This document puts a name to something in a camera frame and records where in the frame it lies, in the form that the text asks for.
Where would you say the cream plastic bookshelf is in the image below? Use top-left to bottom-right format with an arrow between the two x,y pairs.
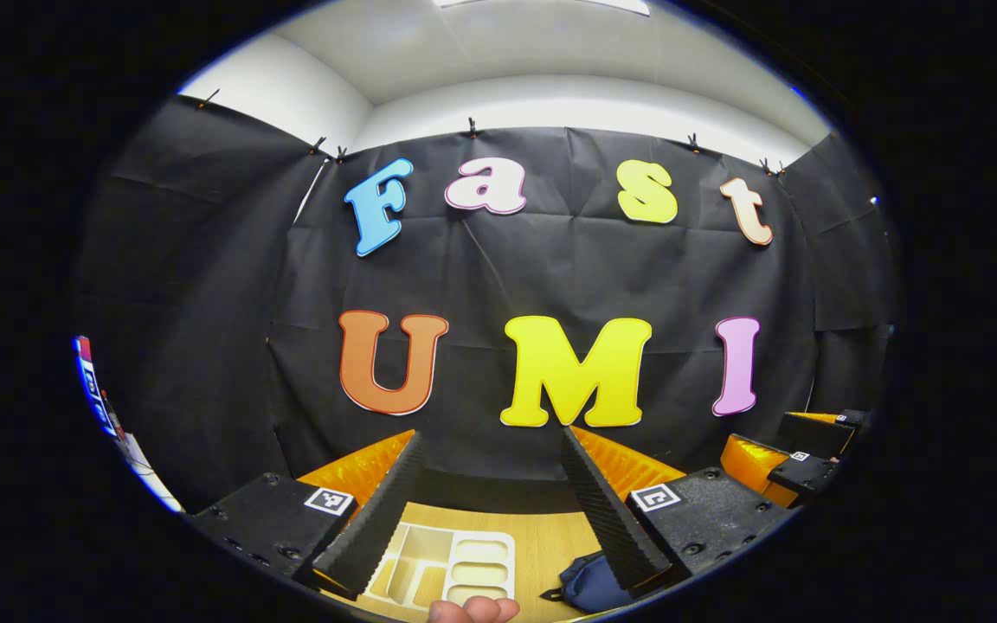
364,522 -> 518,613

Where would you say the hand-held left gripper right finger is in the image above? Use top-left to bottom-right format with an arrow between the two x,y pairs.
561,424 -> 798,598

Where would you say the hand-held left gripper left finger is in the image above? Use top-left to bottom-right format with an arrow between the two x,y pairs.
187,428 -> 426,600

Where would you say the row of black cloth clips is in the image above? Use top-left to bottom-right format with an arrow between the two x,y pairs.
197,89 -> 787,174

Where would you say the white printed banner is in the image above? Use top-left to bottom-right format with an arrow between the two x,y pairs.
73,336 -> 183,513

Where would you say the blue schoolbag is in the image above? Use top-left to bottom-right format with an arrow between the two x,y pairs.
540,549 -> 638,613

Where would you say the ceiling light panel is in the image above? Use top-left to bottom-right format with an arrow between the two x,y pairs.
434,0 -> 651,16

